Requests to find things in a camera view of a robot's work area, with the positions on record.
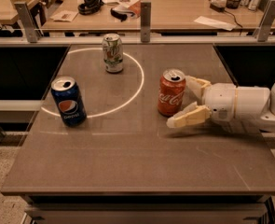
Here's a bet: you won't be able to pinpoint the magazine with papers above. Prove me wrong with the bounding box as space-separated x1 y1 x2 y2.
103 0 142 17

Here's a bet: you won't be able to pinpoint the metal bracket left post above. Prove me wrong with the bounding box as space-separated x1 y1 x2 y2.
14 1 40 43

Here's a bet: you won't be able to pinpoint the white green soda can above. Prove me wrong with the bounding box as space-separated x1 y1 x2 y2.
102 33 123 73

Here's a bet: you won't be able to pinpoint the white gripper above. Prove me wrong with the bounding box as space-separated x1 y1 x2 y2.
166 76 270 128

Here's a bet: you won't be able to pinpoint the black headphones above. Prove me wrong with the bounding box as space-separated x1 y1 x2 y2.
78 0 101 15

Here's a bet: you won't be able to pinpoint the metal bracket post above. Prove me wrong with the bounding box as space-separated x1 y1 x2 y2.
140 1 151 43
254 0 275 42
14 1 40 43

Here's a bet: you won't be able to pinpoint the blue pepsi can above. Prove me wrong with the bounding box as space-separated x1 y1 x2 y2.
50 76 87 127

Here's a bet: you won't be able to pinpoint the dark round cup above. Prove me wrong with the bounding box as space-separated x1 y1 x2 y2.
227 0 241 9

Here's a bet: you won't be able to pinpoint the black sunglasses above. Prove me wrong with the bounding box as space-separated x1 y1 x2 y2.
110 8 135 22

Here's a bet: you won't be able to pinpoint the metal bracket middle post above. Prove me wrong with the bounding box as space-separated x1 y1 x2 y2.
140 1 151 43

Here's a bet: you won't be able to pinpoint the white paper sheet right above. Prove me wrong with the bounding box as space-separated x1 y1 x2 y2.
195 16 236 31

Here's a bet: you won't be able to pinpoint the red coke can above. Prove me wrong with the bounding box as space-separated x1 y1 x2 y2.
158 69 186 117

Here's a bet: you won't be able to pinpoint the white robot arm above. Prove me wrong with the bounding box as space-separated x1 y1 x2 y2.
167 76 275 133

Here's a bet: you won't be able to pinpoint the black power adapter with cable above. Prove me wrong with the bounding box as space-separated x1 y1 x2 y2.
210 3 243 28

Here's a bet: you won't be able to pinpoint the metal bracket right post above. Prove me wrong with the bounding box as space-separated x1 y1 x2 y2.
254 0 275 42

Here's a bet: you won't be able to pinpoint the wooden back desk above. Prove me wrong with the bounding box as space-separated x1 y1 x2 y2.
42 0 263 33

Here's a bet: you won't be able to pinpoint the small paper card left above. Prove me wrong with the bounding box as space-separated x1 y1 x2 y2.
50 10 77 22

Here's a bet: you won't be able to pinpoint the horizontal metal rail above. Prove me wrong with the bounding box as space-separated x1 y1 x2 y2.
0 36 275 45

